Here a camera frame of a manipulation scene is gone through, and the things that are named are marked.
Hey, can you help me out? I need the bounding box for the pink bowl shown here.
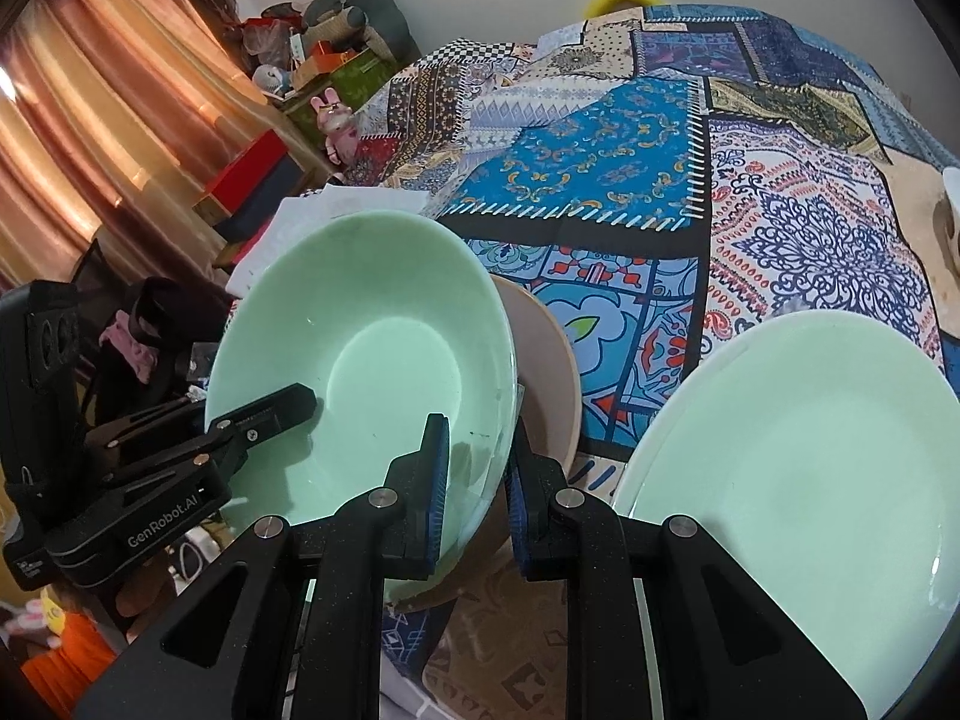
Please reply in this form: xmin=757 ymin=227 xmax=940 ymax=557
xmin=392 ymin=275 xmax=583 ymax=613

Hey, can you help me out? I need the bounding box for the patchwork patterned blanket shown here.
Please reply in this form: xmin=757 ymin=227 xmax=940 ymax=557
xmin=328 ymin=1 xmax=960 ymax=720

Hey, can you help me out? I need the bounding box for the green box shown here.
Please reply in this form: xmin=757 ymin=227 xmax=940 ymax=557
xmin=280 ymin=50 xmax=398 ymax=146

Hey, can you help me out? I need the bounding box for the red box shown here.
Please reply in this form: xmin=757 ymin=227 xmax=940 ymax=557
xmin=192 ymin=130 xmax=302 ymax=226

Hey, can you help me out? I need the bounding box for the pink bunny plush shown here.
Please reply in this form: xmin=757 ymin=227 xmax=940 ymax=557
xmin=309 ymin=86 xmax=359 ymax=167

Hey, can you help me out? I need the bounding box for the orange sleeve forearm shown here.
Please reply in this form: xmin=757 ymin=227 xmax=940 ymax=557
xmin=21 ymin=611 xmax=117 ymax=718

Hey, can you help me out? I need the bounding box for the mint green plate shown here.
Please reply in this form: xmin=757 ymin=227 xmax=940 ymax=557
xmin=613 ymin=310 xmax=958 ymax=718

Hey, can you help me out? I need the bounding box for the mint green bowl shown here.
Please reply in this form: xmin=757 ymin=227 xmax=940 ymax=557
xmin=205 ymin=210 xmax=519 ymax=603

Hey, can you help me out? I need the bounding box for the orange curtain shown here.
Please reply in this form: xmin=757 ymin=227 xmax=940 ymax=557
xmin=2 ymin=0 xmax=329 ymax=293

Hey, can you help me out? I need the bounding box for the white paper sheet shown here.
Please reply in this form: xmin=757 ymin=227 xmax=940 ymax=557
xmin=224 ymin=184 xmax=452 ymax=301

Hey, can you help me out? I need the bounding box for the white bowl with dark spots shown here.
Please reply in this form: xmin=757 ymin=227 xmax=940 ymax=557
xmin=942 ymin=166 xmax=960 ymax=273

